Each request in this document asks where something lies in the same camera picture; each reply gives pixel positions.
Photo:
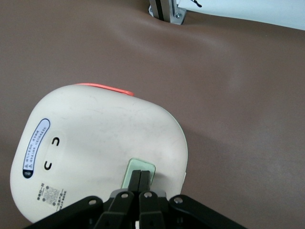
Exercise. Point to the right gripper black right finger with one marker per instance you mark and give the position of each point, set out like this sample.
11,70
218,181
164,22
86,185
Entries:
145,181

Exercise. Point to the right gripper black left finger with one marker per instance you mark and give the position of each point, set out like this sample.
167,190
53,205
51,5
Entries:
136,181

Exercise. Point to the cream and green rice cooker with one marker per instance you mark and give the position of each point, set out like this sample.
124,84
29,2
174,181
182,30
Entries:
95,133

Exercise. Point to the aluminium camera post with bracket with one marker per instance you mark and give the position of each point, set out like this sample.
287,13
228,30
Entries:
164,9

